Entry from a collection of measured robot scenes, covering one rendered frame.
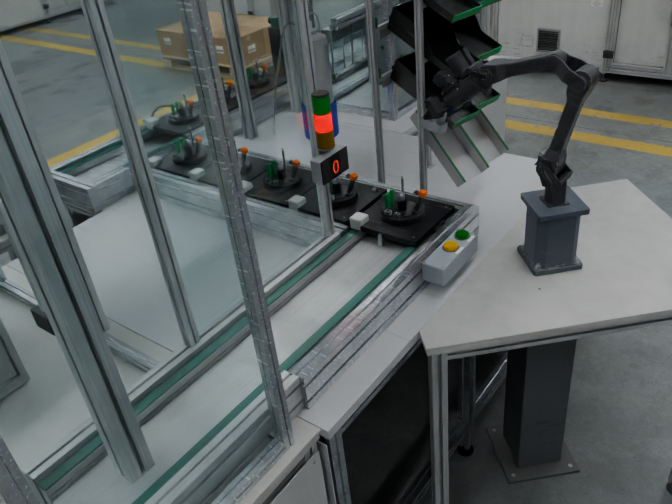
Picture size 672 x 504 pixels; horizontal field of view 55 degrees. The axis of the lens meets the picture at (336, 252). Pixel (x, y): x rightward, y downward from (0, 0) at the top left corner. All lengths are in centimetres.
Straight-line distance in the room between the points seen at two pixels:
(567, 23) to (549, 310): 440
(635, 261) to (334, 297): 89
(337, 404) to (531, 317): 58
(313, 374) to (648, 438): 156
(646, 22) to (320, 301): 448
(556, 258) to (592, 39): 417
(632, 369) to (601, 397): 22
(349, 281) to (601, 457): 124
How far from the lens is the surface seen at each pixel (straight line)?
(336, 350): 159
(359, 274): 188
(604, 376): 295
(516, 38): 624
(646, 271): 205
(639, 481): 262
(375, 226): 199
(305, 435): 153
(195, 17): 101
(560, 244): 195
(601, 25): 595
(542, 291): 191
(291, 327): 173
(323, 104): 177
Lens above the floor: 200
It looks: 33 degrees down
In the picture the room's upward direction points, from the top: 7 degrees counter-clockwise
